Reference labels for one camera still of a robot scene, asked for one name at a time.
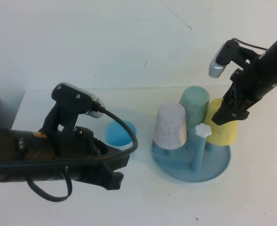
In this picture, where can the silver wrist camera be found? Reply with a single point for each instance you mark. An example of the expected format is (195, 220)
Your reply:
(216, 68)
(96, 100)

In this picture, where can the green plastic cup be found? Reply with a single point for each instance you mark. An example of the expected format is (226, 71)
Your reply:
(193, 101)

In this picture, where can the blue plastic cup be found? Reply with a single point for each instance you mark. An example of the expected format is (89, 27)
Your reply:
(117, 137)

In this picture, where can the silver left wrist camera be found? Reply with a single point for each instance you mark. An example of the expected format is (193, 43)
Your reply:
(96, 100)

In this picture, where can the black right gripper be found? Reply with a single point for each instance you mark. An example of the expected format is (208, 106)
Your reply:
(246, 94)

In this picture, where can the black right camera mount bracket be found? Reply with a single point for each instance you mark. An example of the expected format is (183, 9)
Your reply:
(244, 55)

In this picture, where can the pink marbled plastic cup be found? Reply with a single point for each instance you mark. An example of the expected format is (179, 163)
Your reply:
(169, 129)

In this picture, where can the black left camera mount bracket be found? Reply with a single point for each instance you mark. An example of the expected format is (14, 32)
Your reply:
(67, 103)

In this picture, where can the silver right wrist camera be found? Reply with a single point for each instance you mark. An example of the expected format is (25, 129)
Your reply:
(216, 68)

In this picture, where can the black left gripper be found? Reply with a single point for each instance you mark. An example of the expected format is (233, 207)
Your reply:
(86, 169)

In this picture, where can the blue cup stand with pegs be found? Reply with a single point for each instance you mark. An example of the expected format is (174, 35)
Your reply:
(199, 170)

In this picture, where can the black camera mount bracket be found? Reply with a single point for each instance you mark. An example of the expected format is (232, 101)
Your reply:
(67, 103)
(244, 55)

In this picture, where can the yellow plastic cup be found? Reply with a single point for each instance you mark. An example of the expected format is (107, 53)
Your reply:
(223, 135)

